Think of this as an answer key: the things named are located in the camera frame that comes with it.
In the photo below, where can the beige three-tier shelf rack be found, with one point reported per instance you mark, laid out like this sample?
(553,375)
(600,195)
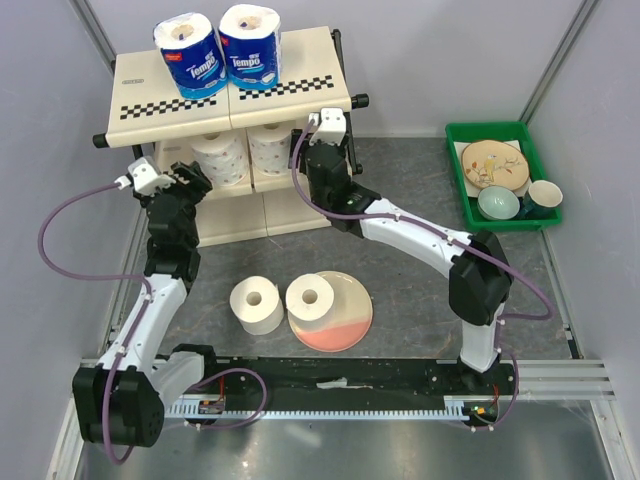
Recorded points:
(146,107)

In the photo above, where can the light teal ceramic bowl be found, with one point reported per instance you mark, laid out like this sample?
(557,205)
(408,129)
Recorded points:
(497,203)

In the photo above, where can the beige and pink plate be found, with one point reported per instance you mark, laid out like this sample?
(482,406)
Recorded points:
(352,317)

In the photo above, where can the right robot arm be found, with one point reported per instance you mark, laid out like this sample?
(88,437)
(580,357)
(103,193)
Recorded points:
(473,264)

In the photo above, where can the white roll with dotted print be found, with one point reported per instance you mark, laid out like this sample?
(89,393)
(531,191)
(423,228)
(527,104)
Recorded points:
(222,157)

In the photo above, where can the beige plate with bird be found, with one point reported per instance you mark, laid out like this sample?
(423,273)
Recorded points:
(489,163)

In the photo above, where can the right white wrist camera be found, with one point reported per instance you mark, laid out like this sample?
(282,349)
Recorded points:
(329,126)

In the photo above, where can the dark teal mug white inside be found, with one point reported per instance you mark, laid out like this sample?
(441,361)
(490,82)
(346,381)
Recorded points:
(540,200)

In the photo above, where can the plain white roll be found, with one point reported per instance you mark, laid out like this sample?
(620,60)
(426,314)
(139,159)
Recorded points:
(256,303)
(310,301)

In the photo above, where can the white roll with pink core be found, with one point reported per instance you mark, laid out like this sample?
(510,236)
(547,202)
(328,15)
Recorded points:
(269,147)

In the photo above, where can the green plastic bin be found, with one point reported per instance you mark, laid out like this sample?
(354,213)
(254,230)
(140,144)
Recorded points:
(515,133)

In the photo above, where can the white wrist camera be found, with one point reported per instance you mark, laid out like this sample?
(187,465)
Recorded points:
(144,176)
(329,126)

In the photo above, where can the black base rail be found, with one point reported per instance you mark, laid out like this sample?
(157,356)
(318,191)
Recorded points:
(367,384)

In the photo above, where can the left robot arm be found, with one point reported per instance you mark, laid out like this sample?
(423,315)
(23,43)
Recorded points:
(122,400)

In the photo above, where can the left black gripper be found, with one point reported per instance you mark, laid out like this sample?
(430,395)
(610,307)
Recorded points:
(196,188)

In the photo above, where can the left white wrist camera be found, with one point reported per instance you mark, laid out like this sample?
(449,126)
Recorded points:
(144,176)

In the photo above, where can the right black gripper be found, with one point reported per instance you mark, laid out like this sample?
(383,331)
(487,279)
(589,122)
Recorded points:
(295,136)

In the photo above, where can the blue paper towel roll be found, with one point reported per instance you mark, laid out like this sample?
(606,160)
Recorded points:
(250,39)

